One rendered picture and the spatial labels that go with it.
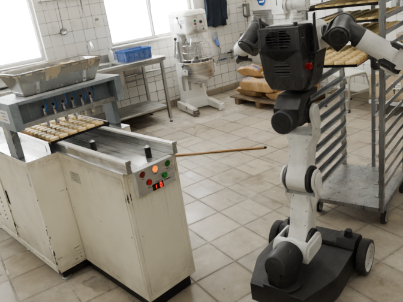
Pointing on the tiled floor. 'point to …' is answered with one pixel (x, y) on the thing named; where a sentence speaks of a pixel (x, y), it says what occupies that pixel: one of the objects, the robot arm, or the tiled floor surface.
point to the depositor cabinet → (42, 206)
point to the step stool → (352, 83)
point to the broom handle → (221, 151)
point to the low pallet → (261, 100)
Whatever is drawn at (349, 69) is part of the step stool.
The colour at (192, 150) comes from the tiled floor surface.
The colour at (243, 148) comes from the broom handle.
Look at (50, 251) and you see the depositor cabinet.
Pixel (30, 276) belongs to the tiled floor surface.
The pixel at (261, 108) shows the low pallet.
